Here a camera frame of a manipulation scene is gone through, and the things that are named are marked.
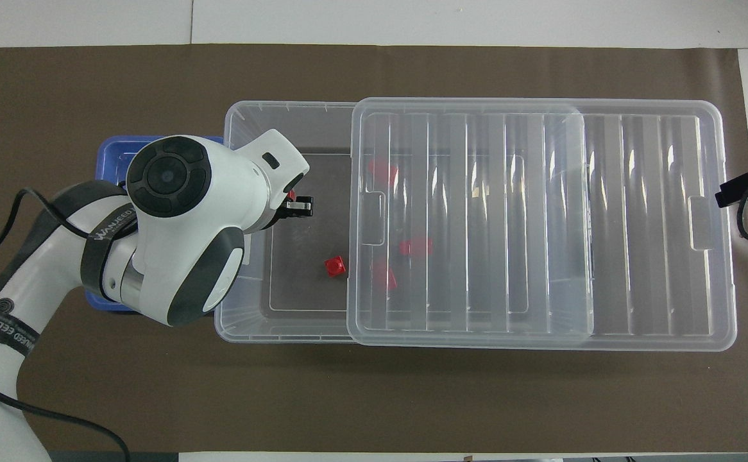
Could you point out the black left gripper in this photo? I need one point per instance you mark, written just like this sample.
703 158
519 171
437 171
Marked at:
281 212

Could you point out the clear ribbed box lid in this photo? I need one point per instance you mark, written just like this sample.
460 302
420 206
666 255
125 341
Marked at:
643 224

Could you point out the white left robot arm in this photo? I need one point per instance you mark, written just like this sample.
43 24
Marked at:
175 212

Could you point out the clear plastic storage box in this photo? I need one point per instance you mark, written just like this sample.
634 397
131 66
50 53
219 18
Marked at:
303 295

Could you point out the blue plastic tray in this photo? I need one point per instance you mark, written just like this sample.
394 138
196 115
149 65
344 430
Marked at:
112 160

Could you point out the brown table mat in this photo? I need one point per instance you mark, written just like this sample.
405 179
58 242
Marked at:
412 398

